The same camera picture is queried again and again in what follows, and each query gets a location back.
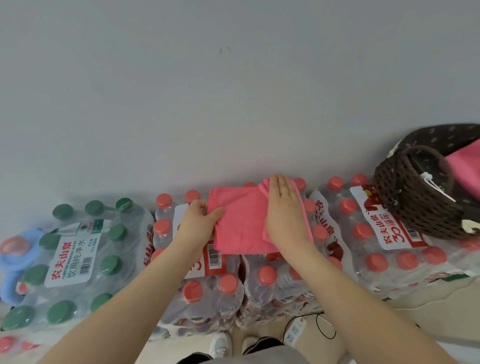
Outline person's left hand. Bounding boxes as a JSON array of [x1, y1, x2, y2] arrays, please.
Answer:
[[174, 199, 226, 252]]

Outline person's right hand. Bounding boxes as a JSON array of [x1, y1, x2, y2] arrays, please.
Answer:
[[264, 173, 314, 260]]

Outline pink towel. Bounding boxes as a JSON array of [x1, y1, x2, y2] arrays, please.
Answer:
[[444, 138, 480, 202], [206, 178, 315, 256]]

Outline brown woven basket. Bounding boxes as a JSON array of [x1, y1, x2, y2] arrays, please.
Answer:
[[373, 123, 480, 242]]

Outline person's left forearm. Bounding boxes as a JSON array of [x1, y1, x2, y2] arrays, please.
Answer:
[[37, 239, 205, 364]]

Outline person's right forearm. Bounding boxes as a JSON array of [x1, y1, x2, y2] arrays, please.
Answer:
[[288, 243, 457, 364]]

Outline person's black striped trousers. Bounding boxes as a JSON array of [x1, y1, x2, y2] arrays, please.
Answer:
[[175, 336, 285, 364]]

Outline white power strip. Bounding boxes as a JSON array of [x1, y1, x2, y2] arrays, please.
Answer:
[[281, 316, 308, 347]]

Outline stack of bottled water packs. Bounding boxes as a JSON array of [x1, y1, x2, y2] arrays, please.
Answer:
[[0, 174, 480, 353]]

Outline white sneaker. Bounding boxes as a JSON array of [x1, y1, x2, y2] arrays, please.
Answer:
[[241, 335, 260, 356]]

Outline blue lidded water jug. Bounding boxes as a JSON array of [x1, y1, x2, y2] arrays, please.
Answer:
[[0, 227, 47, 305]]

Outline white tower gym machine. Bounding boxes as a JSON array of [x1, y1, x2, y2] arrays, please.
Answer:
[[431, 335, 480, 364]]

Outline black cable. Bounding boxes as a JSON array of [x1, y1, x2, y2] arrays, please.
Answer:
[[314, 312, 338, 341]]

